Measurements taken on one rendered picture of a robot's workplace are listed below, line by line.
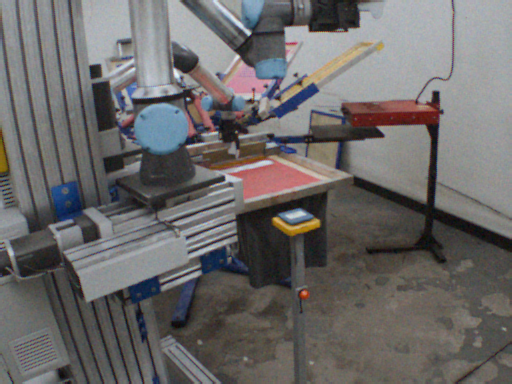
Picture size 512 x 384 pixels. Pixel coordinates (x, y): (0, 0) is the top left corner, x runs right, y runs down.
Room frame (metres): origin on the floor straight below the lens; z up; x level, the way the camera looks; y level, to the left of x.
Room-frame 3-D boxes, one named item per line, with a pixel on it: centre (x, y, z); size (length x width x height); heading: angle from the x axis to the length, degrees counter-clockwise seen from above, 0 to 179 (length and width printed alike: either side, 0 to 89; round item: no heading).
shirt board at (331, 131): (2.92, -0.21, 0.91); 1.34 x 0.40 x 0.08; 86
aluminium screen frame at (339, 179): (2.02, 0.00, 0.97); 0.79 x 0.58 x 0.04; 26
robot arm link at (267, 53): (1.04, -0.05, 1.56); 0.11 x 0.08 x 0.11; 11
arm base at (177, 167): (1.10, 0.23, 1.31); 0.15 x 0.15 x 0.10
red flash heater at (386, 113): (2.86, -0.96, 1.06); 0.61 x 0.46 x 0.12; 86
